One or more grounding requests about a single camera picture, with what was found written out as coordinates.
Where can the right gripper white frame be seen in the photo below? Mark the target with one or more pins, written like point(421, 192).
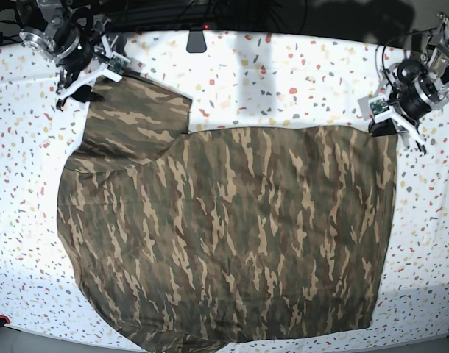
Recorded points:
point(78, 85)

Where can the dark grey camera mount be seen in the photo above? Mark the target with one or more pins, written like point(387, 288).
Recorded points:
point(196, 43)

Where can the camouflage T-shirt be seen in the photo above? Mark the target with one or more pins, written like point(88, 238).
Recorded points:
point(185, 242)

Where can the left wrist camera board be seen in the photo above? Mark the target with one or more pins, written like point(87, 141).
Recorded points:
point(379, 109)

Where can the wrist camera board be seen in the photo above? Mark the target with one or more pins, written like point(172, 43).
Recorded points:
point(379, 109)
point(118, 63)

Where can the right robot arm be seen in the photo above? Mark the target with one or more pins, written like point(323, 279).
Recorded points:
point(73, 36)

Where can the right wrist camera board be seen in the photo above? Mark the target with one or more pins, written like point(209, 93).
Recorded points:
point(118, 63)

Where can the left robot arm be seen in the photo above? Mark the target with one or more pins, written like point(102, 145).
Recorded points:
point(412, 88)

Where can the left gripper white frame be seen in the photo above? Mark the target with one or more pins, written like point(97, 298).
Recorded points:
point(398, 123)

